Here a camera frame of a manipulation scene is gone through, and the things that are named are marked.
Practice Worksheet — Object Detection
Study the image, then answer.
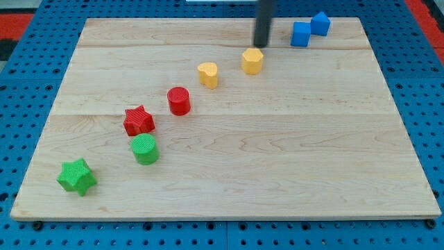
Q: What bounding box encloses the blue pentagon block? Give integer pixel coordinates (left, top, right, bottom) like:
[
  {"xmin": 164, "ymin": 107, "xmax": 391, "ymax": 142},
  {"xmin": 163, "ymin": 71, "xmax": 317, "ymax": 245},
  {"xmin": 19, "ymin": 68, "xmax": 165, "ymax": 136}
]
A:
[{"xmin": 310, "ymin": 12, "xmax": 331, "ymax": 36}]

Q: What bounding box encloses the wooden board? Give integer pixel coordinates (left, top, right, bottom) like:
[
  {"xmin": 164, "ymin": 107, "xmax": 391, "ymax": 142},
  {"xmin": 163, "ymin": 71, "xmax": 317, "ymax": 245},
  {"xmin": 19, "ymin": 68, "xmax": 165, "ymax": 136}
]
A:
[{"xmin": 10, "ymin": 17, "xmax": 441, "ymax": 222}]

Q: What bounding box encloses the yellow hexagon block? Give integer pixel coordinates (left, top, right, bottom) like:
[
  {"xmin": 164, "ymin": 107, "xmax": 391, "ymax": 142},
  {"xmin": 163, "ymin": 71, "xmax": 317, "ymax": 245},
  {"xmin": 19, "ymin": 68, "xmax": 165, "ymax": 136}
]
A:
[{"xmin": 241, "ymin": 48, "xmax": 264, "ymax": 75}]

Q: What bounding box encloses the red star block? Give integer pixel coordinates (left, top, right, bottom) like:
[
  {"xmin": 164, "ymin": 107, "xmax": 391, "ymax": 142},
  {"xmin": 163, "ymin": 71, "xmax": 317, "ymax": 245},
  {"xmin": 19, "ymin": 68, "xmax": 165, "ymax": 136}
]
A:
[{"xmin": 123, "ymin": 105, "xmax": 155, "ymax": 136}]

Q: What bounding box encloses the green star block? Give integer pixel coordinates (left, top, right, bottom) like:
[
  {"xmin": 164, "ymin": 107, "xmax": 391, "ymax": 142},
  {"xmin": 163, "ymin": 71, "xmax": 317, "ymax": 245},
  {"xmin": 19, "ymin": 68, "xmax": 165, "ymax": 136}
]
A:
[{"xmin": 56, "ymin": 158, "xmax": 98, "ymax": 197}]

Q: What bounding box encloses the yellow heart block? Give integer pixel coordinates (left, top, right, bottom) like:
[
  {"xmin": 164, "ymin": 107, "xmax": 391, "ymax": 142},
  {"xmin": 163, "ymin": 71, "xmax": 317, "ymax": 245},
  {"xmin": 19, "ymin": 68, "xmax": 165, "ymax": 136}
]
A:
[{"xmin": 197, "ymin": 62, "xmax": 218, "ymax": 89}]

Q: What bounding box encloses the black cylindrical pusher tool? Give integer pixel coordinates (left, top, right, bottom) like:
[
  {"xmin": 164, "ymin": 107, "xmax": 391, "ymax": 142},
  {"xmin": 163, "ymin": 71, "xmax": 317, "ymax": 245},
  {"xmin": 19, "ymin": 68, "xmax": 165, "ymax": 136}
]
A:
[{"xmin": 253, "ymin": 0, "xmax": 277, "ymax": 48}]

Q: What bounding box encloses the green cylinder block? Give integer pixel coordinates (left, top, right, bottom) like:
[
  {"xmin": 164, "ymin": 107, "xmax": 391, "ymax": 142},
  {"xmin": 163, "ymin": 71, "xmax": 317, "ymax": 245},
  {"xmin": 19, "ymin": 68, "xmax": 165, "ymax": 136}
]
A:
[{"xmin": 131, "ymin": 133, "xmax": 159, "ymax": 165}]

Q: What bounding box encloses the red cylinder block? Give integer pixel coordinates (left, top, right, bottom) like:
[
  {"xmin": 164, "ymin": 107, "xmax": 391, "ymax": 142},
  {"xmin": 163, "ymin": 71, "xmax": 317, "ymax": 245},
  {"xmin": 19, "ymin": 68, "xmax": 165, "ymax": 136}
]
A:
[{"xmin": 167, "ymin": 86, "xmax": 191, "ymax": 116}]

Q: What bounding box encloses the blue cube block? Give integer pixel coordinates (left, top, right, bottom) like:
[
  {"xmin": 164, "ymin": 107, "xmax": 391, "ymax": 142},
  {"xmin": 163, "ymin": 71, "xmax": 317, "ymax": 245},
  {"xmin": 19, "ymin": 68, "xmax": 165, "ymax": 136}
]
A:
[{"xmin": 290, "ymin": 22, "xmax": 311, "ymax": 47}]

